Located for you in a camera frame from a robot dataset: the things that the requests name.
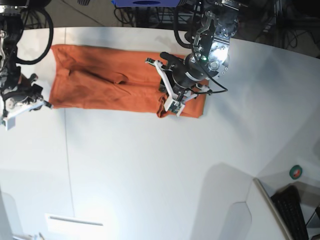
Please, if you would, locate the green tape roll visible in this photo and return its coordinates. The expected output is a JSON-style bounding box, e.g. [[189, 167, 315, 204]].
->
[[289, 165, 303, 180]]

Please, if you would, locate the blue box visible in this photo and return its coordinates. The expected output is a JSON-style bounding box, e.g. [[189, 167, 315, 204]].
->
[[111, 0, 181, 8]]

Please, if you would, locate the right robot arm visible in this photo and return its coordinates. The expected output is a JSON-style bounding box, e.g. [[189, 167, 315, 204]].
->
[[0, 0, 54, 112]]

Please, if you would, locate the orange t-shirt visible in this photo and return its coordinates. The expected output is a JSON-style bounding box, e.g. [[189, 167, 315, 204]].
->
[[48, 44, 207, 120]]

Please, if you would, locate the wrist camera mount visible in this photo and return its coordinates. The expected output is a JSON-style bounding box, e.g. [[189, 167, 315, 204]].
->
[[0, 98, 54, 131], [145, 57, 213, 117]]

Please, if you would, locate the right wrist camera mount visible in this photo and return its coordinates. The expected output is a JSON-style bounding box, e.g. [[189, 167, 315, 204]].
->
[[0, 98, 54, 131]]

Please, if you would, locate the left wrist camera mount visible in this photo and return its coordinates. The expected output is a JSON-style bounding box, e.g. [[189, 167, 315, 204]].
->
[[145, 57, 213, 117]]

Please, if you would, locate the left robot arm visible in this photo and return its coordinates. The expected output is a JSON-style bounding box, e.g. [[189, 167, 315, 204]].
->
[[160, 0, 242, 94]]

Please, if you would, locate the black keyboard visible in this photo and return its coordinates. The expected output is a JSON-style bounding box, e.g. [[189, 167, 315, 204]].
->
[[271, 185, 309, 240]]

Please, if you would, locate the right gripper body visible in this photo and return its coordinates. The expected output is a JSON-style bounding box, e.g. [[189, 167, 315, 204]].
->
[[1, 84, 34, 108]]

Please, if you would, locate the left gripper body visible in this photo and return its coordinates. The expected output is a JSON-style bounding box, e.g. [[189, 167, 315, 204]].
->
[[169, 58, 206, 92]]

